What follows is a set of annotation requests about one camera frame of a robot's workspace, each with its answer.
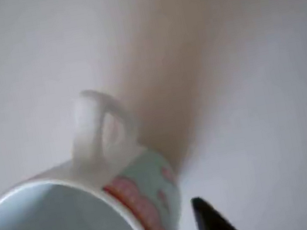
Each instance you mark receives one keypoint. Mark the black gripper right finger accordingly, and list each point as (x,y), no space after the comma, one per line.
(218,228)

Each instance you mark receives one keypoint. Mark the white ceramic mug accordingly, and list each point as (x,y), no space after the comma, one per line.
(54,213)

